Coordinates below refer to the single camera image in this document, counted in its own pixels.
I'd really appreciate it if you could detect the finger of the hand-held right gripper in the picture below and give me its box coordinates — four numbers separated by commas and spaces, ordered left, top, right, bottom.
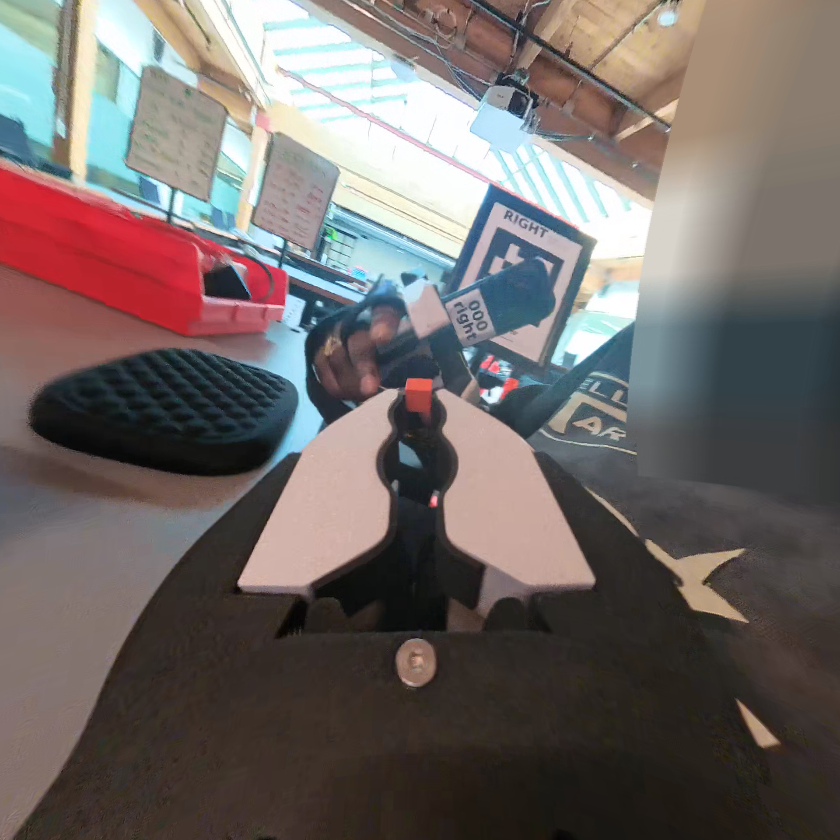
440, 348, 481, 399

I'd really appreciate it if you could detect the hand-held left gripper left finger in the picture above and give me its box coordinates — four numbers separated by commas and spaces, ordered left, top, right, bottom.
237, 390, 408, 618

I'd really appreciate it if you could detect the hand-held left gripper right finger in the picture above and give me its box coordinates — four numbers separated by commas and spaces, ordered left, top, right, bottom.
436, 390, 598, 620

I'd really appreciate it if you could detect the small red block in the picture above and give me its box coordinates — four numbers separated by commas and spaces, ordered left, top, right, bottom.
403, 378, 438, 429

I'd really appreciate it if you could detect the red plastic bin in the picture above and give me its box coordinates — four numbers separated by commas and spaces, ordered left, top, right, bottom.
0, 161, 290, 337

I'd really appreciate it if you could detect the person's right forearm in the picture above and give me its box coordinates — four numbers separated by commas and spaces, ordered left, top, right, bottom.
304, 315, 345, 424

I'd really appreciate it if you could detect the person's right hand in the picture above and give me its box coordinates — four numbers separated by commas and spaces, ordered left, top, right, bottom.
315, 298, 405, 406

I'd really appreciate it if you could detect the printed marker sign board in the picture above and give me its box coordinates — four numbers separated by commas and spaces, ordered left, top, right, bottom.
447, 184, 595, 368

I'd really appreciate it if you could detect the white ceiling projector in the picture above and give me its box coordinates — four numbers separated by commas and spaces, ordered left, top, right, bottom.
469, 79, 540, 153

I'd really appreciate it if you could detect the black dimpled pad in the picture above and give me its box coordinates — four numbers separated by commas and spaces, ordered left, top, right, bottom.
29, 348, 300, 476

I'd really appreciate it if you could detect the written whiteboard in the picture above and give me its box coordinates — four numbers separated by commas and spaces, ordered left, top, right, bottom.
125, 66, 231, 204
250, 132, 342, 250

